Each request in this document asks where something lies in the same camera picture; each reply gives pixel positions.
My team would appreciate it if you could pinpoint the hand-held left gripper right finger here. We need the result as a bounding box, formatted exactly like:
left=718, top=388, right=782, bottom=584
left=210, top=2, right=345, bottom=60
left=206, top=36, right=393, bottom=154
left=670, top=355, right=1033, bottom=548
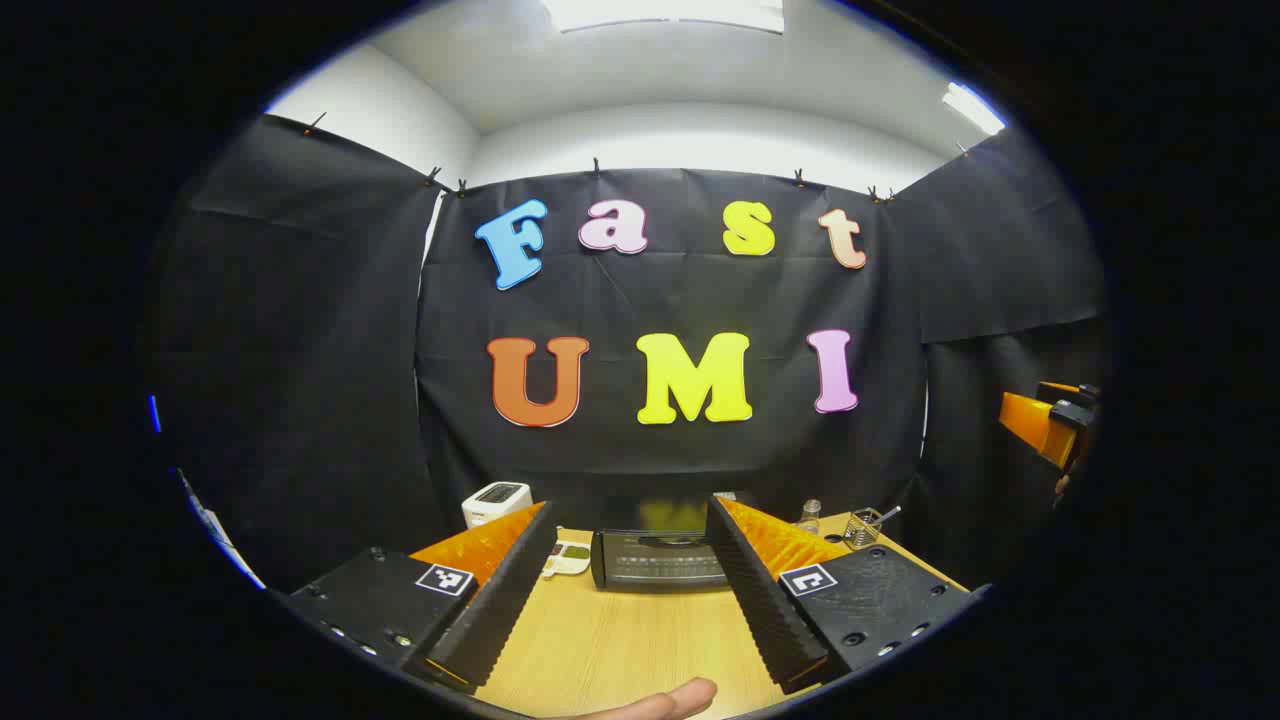
left=705, top=493, right=986, bottom=696

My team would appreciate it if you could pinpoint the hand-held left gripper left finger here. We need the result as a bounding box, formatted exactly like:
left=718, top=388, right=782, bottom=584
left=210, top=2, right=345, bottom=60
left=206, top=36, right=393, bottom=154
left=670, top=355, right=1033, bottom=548
left=285, top=500, right=559, bottom=696

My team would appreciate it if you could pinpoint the white dish of beans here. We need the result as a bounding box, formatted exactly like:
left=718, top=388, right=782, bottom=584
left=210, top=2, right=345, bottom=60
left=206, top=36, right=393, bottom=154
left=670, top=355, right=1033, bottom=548
left=540, top=540, right=593, bottom=579

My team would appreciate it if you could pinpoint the black electric oven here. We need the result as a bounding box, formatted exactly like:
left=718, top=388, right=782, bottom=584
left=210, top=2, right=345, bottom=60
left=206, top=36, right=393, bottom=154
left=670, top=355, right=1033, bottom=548
left=590, top=528, right=729, bottom=593

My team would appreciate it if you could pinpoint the white toaster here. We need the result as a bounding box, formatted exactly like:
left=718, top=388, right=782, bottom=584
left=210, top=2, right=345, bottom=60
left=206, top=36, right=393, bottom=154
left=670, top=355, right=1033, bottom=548
left=461, top=481, right=533, bottom=531

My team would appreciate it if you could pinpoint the black backdrop cloth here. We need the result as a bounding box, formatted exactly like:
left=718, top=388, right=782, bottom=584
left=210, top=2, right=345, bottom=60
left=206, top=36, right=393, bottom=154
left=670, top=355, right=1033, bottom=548
left=150, top=112, right=1111, bottom=591

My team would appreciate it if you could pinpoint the small ceiling light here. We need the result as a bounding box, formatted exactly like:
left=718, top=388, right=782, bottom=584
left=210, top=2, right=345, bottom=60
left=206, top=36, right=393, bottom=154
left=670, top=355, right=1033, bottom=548
left=940, top=82, right=1006, bottom=136

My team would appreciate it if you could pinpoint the large ceiling light panel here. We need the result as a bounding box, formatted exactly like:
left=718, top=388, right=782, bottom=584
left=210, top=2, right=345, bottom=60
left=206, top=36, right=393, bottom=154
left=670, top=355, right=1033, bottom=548
left=540, top=0, right=786, bottom=36

